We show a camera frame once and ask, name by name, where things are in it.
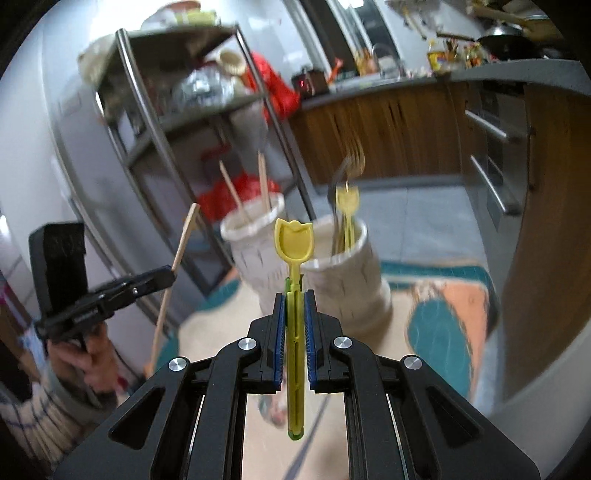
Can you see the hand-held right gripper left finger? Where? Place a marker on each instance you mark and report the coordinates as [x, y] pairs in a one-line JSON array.
[[278, 341]]

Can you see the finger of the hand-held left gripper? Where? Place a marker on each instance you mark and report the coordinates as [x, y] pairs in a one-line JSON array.
[[138, 280], [134, 294]]

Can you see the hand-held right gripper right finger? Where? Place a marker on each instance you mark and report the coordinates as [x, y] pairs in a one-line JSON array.
[[310, 341]]

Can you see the wooden chopstick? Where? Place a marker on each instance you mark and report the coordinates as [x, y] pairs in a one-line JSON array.
[[264, 184], [233, 191], [178, 267]]

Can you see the white floral ceramic utensil holder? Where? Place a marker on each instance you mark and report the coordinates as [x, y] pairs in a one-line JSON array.
[[277, 263]]

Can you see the yellow plastic spoon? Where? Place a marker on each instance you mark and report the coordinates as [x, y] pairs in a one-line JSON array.
[[347, 199], [293, 244]]

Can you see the silver metal fork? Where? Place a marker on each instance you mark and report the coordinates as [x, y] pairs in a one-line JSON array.
[[337, 184]]

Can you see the gold metal fork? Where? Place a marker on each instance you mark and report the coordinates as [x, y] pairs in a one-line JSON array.
[[356, 157]]

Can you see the person's left forearm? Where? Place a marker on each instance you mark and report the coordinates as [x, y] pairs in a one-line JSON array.
[[37, 415]]

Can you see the person's left hand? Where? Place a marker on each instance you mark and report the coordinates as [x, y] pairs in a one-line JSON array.
[[97, 369]]

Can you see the large red plastic bag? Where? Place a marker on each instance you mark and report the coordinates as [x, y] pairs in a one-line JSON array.
[[221, 196]]

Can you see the printed teal tablecloth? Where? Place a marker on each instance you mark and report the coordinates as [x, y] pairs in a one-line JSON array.
[[443, 323]]

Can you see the metal shelf rack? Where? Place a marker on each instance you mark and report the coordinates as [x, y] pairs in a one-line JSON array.
[[147, 106]]

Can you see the silver foil bag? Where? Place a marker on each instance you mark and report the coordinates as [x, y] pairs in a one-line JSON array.
[[203, 87]]

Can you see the wooden lower cabinet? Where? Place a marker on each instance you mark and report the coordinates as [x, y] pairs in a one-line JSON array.
[[383, 134]]

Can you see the small red plastic bag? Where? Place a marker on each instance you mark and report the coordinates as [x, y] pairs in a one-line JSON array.
[[274, 87]]

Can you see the brown rice cooker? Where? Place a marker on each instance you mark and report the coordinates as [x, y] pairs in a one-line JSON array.
[[311, 84]]

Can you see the built-in oven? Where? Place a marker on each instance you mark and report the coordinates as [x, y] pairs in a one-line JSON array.
[[494, 152]]

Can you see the orange bottle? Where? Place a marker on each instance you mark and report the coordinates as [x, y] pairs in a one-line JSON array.
[[364, 62]]

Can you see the metal faucet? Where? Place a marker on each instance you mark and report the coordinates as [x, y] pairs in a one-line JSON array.
[[383, 55]]

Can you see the yellow box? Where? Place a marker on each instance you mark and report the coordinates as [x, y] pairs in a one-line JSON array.
[[436, 60]]

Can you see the window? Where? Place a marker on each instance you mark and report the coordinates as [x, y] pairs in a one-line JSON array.
[[364, 27]]

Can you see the grey kitchen counter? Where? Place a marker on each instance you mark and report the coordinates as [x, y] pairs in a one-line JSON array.
[[508, 71]]

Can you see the black wok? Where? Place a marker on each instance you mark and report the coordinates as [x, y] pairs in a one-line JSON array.
[[505, 41]]

